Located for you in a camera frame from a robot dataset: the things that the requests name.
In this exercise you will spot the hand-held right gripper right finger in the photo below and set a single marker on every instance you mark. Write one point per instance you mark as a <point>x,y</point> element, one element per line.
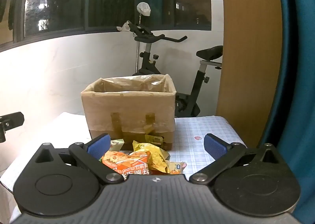
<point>214,146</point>

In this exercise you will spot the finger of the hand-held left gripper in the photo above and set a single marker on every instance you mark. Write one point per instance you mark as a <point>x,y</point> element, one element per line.
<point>13,119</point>

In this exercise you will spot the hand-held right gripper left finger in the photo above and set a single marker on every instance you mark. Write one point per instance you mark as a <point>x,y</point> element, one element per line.
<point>99,144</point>

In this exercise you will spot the orange snack packet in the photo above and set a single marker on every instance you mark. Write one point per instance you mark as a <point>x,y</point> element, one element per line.
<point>128,162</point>

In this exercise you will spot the brown cardboard box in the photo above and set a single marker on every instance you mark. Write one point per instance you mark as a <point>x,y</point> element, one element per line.
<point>169,139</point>

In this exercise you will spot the yellow snack packet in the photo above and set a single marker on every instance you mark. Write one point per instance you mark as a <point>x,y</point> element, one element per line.
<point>152,152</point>

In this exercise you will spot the small gold snack packet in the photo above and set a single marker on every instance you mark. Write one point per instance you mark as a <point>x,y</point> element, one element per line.
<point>153,139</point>

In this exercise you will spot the pale green snack packet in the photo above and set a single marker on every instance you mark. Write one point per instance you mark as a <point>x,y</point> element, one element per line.
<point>117,144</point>

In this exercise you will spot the checkered tablecloth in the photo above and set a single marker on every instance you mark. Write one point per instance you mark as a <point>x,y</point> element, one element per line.
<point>192,130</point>

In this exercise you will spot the small yellow orange packet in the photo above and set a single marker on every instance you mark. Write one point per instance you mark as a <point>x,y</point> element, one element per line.
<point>176,167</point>

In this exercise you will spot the black exercise bike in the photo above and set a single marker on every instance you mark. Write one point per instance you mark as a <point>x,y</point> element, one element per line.
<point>196,86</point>

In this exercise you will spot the thin metal pole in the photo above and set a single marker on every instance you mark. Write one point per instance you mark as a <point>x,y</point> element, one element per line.
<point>137,56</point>

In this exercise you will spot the wooden door panel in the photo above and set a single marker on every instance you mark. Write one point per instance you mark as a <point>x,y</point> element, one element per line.
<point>248,54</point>

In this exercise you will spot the blue curtain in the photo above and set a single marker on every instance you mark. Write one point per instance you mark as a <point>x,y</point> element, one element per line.
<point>300,66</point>

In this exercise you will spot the crumpled white cloth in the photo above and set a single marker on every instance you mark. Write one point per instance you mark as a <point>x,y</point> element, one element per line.
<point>124,26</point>

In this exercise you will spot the dark framed window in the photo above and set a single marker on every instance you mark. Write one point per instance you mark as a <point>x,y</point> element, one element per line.
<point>61,5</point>

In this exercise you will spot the white plastic bag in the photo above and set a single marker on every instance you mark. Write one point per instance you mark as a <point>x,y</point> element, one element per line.
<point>144,8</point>

